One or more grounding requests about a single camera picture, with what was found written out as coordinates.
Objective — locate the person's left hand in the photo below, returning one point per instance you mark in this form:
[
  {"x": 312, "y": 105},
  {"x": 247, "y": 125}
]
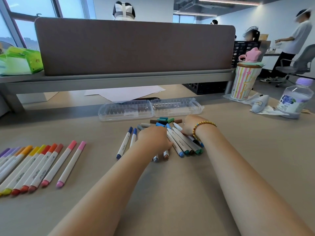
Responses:
[{"x": 153, "y": 140}]

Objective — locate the person's right hand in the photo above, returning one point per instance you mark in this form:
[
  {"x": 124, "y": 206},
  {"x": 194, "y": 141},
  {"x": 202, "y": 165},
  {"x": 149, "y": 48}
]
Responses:
[{"x": 193, "y": 122}]

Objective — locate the clear plastic marker case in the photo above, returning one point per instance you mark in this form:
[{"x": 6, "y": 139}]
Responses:
[{"x": 177, "y": 106}]

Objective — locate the group of cool-coloured marker caps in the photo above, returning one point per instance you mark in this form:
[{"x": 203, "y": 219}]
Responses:
[{"x": 170, "y": 120}]

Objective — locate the group of cool-coloured white markers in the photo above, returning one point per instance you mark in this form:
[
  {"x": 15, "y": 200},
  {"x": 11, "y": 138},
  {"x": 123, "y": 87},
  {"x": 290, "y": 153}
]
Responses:
[{"x": 124, "y": 143}]

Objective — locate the group of warm-coloured white markers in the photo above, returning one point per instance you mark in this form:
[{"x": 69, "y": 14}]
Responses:
[{"x": 58, "y": 163}]

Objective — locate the person's left forearm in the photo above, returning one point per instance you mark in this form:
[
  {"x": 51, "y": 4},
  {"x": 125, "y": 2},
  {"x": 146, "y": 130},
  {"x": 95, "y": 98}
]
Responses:
[{"x": 98, "y": 196}]

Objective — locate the person's right forearm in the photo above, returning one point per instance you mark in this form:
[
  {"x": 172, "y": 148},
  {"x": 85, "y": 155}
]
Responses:
[{"x": 246, "y": 189}]

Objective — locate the papers with orange sheet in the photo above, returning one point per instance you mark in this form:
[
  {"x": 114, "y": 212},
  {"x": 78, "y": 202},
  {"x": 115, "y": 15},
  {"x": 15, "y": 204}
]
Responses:
[{"x": 123, "y": 93}]

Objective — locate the striped tumbler pink lid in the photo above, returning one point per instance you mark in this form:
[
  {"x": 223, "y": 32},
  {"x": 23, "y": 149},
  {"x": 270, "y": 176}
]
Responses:
[{"x": 244, "y": 82}]

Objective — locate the grey desk riser shelf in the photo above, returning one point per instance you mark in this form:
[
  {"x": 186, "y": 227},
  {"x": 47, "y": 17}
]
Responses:
[{"x": 123, "y": 81}]

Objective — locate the white plush toy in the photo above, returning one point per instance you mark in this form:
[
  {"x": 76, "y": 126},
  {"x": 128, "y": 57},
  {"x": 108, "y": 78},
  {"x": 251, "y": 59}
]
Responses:
[{"x": 259, "y": 104}]

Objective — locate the white tissue paper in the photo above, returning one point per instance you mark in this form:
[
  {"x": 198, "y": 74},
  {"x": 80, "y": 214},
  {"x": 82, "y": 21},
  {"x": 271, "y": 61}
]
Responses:
[{"x": 270, "y": 111}]

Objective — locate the black plastic file rack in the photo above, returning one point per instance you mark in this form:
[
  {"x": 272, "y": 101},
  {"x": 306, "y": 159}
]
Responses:
[{"x": 240, "y": 50}]

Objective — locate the brown fabric desk divider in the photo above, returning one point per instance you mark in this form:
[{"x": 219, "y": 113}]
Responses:
[{"x": 135, "y": 46}]

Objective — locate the clear bottle purple cap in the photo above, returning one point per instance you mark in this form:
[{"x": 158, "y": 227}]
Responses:
[{"x": 292, "y": 100}]

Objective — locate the grey office desk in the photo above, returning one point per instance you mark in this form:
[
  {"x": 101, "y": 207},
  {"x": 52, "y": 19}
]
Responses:
[{"x": 272, "y": 54}]

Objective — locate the linear ceiling light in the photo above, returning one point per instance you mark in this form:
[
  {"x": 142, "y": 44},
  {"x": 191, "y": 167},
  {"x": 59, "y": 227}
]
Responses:
[
  {"x": 228, "y": 1},
  {"x": 194, "y": 14}
]

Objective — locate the grey office chair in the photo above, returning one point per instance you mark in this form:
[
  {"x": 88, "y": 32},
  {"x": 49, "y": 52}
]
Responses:
[{"x": 300, "y": 63}]

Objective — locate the green tissue pack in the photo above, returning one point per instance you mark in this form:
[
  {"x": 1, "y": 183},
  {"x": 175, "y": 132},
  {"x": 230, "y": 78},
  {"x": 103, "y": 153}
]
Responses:
[{"x": 19, "y": 62}]

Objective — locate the dark window frame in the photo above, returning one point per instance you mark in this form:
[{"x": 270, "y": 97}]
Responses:
[{"x": 24, "y": 15}]

